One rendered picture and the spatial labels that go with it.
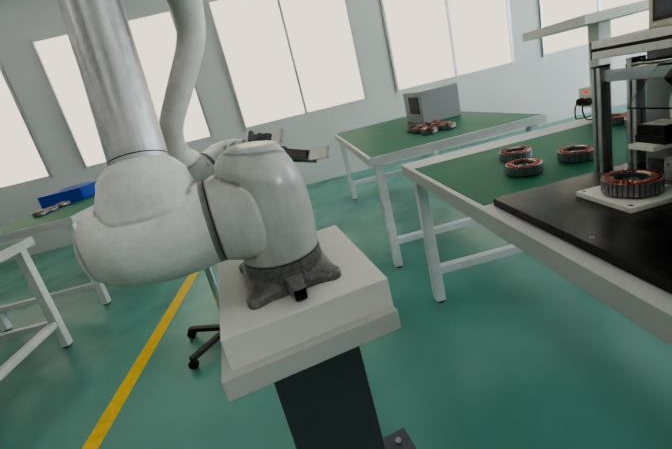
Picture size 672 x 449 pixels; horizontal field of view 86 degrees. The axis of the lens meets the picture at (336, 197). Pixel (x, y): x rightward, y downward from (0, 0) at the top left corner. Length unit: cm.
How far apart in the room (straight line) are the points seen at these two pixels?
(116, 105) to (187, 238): 26
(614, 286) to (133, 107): 85
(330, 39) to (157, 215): 478
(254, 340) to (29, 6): 579
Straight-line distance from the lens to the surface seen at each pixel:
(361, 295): 67
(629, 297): 74
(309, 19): 531
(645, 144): 105
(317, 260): 71
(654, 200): 100
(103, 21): 80
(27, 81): 618
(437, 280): 196
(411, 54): 549
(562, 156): 143
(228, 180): 64
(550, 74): 643
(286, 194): 63
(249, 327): 65
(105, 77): 75
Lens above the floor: 114
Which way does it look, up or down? 15 degrees down
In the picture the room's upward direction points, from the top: 14 degrees counter-clockwise
